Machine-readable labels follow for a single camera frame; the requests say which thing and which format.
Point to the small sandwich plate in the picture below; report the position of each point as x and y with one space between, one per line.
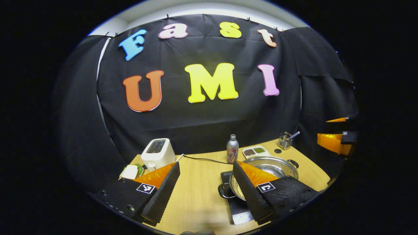
141 168

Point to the sandwich with lettuce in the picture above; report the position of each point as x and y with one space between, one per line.
130 171

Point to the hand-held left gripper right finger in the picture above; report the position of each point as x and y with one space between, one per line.
249 195

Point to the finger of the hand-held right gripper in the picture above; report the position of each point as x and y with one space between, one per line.
338 119
333 143

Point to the white toaster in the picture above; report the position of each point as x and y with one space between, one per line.
158 153

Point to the white divided seasoning dish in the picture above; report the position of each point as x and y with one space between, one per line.
256 152

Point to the heap of yellow soybeans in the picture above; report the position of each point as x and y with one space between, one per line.
240 192

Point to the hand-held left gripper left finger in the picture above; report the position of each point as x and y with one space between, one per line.
163 195

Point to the silver bottle with pink label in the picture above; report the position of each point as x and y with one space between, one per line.
232 150

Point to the black induction cooktop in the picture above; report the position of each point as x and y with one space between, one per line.
241 213

